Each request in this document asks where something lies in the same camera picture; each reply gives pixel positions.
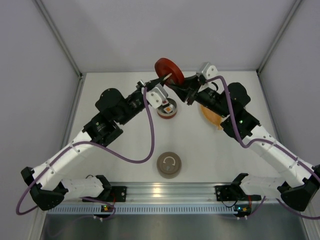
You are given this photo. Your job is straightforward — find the red round lid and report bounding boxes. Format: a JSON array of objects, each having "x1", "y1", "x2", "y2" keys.
[{"x1": 154, "y1": 57, "x2": 185, "y2": 86}]

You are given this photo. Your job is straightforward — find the red band metal container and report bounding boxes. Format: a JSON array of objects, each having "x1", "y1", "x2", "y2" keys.
[{"x1": 156, "y1": 98, "x2": 178, "y2": 119}]

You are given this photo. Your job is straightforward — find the brown round lid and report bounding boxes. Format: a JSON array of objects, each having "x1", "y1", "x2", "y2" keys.
[{"x1": 156, "y1": 152, "x2": 182, "y2": 172}]

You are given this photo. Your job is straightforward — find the beige band metal container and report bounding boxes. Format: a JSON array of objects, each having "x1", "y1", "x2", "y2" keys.
[{"x1": 158, "y1": 171, "x2": 180, "y2": 179}]

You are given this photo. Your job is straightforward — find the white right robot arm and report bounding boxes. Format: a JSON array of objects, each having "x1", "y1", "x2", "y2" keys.
[{"x1": 167, "y1": 75, "x2": 320, "y2": 212}]

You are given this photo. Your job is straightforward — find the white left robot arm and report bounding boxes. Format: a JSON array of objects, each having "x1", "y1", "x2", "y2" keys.
[{"x1": 15, "y1": 75, "x2": 169, "y2": 216}]

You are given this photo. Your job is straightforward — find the woven bamboo boat tray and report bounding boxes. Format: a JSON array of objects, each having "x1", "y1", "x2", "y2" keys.
[{"x1": 200, "y1": 105, "x2": 223, "y2": 130}]

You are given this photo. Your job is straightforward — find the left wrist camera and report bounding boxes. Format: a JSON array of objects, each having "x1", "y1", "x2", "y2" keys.
[{"x1": 146, "y1": 84, "x2": 169, "y2": 109}]

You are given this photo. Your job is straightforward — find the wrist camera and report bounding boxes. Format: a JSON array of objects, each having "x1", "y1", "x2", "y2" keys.
[
  {"x1": 196, "y1": 62, "x2": 218, "y2": 85},
  {"x1": 146, "y1": 84, "x2": 169, "y2": 109}
]

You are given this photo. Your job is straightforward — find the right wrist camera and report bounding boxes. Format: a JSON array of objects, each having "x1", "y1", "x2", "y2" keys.
[{"x1": 196, "y1": 62, "x2": 218, "y2": 85}]

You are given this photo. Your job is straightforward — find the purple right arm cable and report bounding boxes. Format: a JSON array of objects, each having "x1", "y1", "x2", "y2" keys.
[{"x1": 206, "y1": 76, "x2": 320, "y2": 221}]

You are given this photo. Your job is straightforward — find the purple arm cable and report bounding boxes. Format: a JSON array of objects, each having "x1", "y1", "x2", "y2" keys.
[
  {"x1": 16, "y1": 87, "x2": 155, "y2": 222},
  {"x1": 206, "y1": 76, "x2": 320, "y2": 221}
]

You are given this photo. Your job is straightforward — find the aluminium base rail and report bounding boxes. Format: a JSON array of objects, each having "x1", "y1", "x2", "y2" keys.
[{"x1": 37, "y1": 181, "x2": 308, "y2": 202}]

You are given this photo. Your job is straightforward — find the left aluminium frame post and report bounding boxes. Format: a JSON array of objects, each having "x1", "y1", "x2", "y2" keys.
[{"x1": 32, "y1": 0, "x2": 83, "y2": 105}]

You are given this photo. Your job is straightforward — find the aluminium frame post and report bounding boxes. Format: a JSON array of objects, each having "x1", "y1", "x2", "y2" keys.
[
  {"x1": 256, "y1": 0, "x2": 305, "y2": 77},
  {"x1": 32, "y1": 0, "x2": 83, "y2": 105}
]

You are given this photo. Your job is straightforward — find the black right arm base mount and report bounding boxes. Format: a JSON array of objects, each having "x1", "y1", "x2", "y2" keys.
[{"x1": 214, "y1": 184, "x2": 262, "y2": 202}]

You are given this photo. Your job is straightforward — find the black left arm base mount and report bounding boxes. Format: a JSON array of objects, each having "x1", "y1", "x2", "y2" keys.
[{"x1": 90, "y1": 185, "x2": 127, "y2": 203}]

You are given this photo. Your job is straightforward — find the right aluminium frame post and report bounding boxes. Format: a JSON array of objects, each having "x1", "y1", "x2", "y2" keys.
[{"x1": 256, "y1": 0, "x2": 305, "y2": 77}]

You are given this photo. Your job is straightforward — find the slotted grey cable duct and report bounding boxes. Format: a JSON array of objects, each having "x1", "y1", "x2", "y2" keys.
[{"x1": 47, "y1": 203, "x2": 249, "y2": 215}]

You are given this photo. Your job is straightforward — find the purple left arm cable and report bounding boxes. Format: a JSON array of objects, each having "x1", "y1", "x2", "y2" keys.
[{"x1": 16, "y1": 87, "x2": 155, "y2": 222}]

